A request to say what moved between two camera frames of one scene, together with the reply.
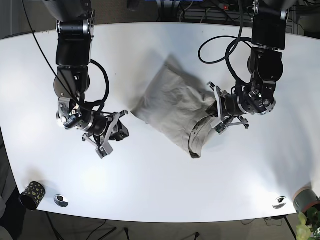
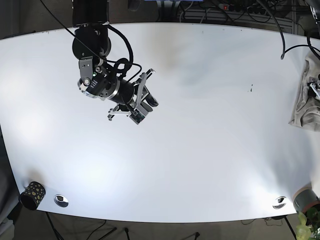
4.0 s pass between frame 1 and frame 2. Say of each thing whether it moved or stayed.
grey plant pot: stayed
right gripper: moved
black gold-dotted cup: stayed
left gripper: moved
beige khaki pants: moved
